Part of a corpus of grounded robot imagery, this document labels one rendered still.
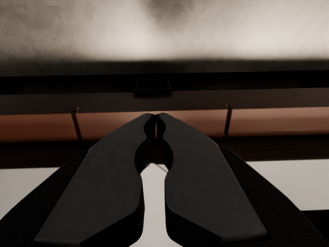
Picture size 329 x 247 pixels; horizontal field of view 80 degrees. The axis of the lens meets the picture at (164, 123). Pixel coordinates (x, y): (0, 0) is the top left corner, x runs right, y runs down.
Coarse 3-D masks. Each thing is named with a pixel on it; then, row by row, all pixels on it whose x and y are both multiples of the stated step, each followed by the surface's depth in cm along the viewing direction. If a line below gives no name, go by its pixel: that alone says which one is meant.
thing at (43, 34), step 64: (0, 0) 29; (64, 0) 29; (128, 0) 29; (192, 0) 30; (256, 0) 30; (320, 0) 30; (0, 64) 34; (64, 64) 34; (128, 64) 34; (192, 64) 35; (256, 64) 35; (320, 64) 35
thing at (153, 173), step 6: (150, 168) 22; (156, 168) 22; (144, 174) 22; (150, 174) 22; (156, 174) 22; (162, 174) 22; (144, 180) 23; (150, 180) 23; (156, 180) 23; (162, 180) 23
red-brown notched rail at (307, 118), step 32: (0, 96) 27; (32, 96) 27; (64, 96) 27; (96, 96) 27; (128, 96) 26; (160, 96) 26; (192, 96) 26; (224, 96) 26; (256, 96) 26; (288, 96) 26; (320, 96) 26; (0, 128) 23; (32, 128) 23; (64, 128) 23; (96, 128) 24; (224, 128) 24; (256, 128) 24; (288, 128) 24; (320, 128) 25
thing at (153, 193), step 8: (144, 184) 23; (152, 184) 23; (160, 184) 23; (144, 192) 24; (152, 192) 24; (160, 192) 24; (144, 200) 24; (152, 200) 24; (160, 200) 24; (152, 208) 25; (160, 208) 25
